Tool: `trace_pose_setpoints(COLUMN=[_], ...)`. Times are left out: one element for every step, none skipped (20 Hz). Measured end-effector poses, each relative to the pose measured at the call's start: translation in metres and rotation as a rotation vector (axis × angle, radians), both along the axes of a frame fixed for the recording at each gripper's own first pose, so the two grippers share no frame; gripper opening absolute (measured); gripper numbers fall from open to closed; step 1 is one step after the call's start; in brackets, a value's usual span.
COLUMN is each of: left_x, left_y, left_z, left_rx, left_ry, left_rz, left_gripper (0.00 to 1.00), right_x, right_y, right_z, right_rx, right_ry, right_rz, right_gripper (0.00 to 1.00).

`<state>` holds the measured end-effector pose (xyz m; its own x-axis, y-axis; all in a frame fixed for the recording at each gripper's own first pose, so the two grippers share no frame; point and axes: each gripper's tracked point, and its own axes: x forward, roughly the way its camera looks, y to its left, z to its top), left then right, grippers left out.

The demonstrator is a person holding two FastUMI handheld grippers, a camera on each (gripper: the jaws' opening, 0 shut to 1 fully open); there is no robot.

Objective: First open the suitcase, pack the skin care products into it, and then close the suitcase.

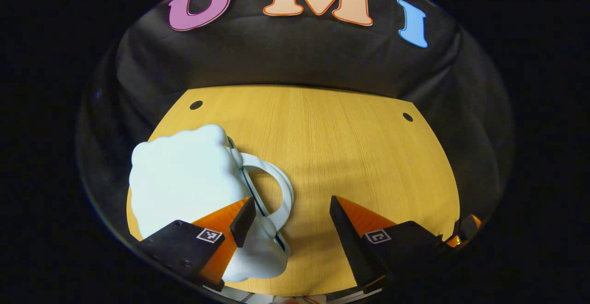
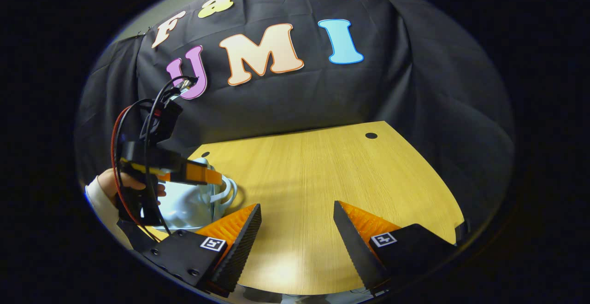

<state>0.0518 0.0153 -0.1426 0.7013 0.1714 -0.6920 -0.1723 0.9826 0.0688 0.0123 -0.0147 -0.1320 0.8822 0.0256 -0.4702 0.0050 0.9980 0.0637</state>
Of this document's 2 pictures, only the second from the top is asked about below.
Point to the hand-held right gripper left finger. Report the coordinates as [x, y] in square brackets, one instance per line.
[246, 244]

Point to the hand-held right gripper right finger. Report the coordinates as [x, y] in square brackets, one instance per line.
[355, 248]

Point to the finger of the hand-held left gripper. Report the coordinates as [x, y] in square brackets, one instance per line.
[193, 172]

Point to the white suitcase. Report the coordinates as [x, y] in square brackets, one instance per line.
[189, 205]

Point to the black backdrop cloth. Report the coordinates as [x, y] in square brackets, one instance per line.
[350, 92]

